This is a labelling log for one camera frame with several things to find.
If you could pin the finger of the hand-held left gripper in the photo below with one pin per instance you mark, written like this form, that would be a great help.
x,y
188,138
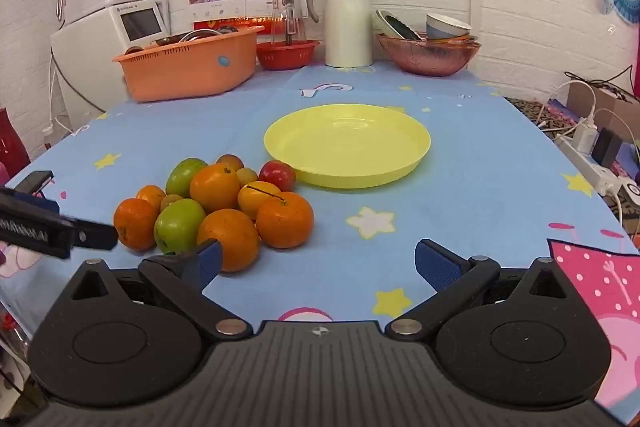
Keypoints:
x,y
95,234

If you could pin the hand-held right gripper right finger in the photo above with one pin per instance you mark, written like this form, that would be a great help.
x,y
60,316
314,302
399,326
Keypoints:
x,y
435,264

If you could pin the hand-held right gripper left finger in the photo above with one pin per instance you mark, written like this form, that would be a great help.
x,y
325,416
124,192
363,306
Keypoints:
x,y
207,259

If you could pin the green fruit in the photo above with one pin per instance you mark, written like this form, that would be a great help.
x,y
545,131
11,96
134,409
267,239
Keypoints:
x,y
176,224
184,174

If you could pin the small orange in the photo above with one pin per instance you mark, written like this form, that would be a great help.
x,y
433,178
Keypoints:
x,y
151,196

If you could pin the yellowish orange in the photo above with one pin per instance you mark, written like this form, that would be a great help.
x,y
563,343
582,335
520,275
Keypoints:
x,y
254,202

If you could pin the orange with stem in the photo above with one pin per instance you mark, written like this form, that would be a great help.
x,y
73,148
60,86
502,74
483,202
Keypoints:
x,y
286,221

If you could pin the red plum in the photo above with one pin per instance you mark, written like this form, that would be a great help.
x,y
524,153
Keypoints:
x,y
278,174

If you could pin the yellow plastic plate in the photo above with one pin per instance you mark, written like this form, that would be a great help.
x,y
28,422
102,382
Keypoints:
x,y
345,142

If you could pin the red plastic stool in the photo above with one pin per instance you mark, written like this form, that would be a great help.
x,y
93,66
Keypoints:
x,y
11,142

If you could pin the blue printed tablecloth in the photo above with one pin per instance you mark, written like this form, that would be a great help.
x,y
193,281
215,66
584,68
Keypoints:
x,y
475,187

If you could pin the white appliance with screen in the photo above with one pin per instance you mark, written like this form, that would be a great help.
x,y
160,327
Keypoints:
x,y
85,62

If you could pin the white power strip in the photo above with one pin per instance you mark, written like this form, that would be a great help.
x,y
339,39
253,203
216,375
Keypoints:
x,y
600,177

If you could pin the orange plastic basket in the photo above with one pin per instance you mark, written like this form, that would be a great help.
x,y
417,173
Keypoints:
x,y
185,69

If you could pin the white charger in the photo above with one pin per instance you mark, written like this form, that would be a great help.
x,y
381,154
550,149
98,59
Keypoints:
x,y
584,137

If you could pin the black power adapter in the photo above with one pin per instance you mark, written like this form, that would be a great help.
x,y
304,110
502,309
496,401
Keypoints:
x,y
606,147

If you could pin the pink glass bowl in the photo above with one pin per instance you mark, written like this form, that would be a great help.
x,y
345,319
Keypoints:
x,y
427,57

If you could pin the red plastic basket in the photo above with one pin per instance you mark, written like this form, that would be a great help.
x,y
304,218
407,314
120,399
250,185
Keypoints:
x,y
287,56

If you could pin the metal bowl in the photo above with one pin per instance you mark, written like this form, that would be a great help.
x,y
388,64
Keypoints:
x,y
197,36

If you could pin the blue and white bowl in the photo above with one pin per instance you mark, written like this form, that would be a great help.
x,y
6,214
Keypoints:
x,y
445,27

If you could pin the cardboard box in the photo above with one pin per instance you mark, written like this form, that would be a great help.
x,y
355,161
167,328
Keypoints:
x,y
615,107

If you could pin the green dish in bowl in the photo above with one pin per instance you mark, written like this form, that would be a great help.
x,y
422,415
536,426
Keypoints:
x,y
387,24

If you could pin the white thermos jug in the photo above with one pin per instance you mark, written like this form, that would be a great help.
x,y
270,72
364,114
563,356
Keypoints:
x,y
348,27

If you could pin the glass pitcher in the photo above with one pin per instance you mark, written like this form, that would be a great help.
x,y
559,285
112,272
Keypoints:
x,y
289,19

